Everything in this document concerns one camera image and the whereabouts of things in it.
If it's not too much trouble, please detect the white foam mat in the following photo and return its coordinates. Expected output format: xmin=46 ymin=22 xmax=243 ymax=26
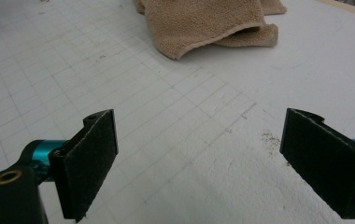
xmin=0 ymin=0 xmax=355 ymax=224

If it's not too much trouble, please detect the tan terry towel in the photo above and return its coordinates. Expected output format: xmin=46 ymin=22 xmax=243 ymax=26
xmin=132 ymin=0 xmax=288 ymax=61

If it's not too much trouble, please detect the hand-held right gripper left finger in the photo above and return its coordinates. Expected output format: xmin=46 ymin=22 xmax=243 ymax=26
xmin=48 ymin=109 xmax=119 ymax=223

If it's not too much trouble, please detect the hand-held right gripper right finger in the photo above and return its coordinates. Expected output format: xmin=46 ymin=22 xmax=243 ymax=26
xmin=279 ymin=107 xmax=355 ymax=219

